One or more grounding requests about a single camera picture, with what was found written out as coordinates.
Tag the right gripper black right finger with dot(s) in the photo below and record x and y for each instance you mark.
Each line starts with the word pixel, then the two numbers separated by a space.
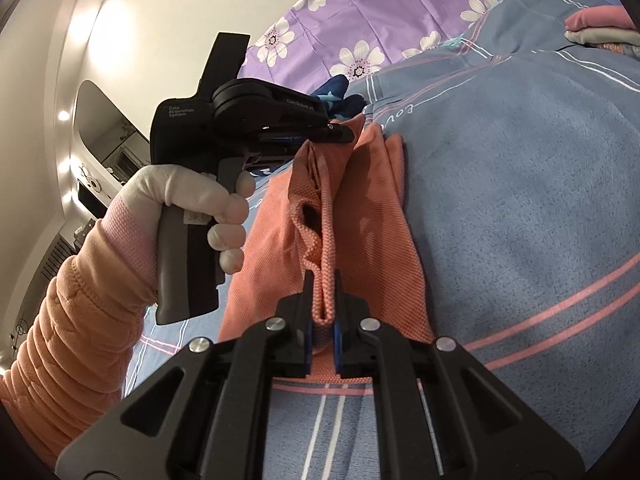
pixel 439 413

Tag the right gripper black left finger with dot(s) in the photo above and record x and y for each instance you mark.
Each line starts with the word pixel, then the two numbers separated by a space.
pixel 204 413

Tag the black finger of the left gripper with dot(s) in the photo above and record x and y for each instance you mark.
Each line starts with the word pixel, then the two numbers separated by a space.
pixel 253 110

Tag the coral long-sleeve sweater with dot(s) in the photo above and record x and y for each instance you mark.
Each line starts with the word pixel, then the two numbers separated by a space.
pixel 337 213

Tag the left forearm orange sleeve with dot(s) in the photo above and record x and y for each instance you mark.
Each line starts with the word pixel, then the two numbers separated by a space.
pixel 70 369

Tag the pink folded clothes stack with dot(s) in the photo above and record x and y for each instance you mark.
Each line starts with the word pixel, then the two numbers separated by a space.
pixel 604 27

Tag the left hand white glove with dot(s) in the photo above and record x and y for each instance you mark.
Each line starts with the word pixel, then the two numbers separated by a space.
pixel 132 220

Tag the navy star fleece garment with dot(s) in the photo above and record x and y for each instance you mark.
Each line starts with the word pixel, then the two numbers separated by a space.
pixel 337 104

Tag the purple floral pillow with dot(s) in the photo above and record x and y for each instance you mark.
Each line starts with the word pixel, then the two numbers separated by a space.
pixel 318 39

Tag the blue plaid bed sheet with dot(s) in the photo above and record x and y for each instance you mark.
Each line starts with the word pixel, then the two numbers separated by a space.
pixel 522 199

